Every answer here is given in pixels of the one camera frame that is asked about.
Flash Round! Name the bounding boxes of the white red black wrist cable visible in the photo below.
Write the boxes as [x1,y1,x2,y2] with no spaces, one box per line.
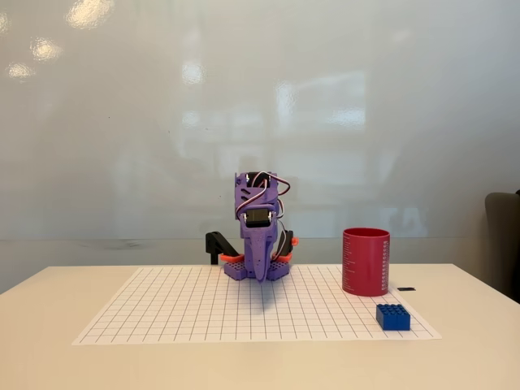
[237,171,292,223]

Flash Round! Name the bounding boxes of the dark brown chair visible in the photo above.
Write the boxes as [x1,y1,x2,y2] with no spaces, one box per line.
[484,189,520,304]

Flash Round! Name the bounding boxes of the blue toy brick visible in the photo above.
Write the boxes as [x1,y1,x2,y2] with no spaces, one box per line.
[375,303,411,332]

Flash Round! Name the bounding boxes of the black orange table clamp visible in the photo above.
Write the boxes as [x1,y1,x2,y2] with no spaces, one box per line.
[205,231,246,266]
[271,229,301,262]

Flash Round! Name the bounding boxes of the red cylindrical cup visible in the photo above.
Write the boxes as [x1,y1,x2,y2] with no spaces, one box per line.
[341,227,392,298]

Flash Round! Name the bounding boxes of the white grid paper mat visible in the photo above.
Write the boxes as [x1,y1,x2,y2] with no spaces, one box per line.
[71,266,443,346]

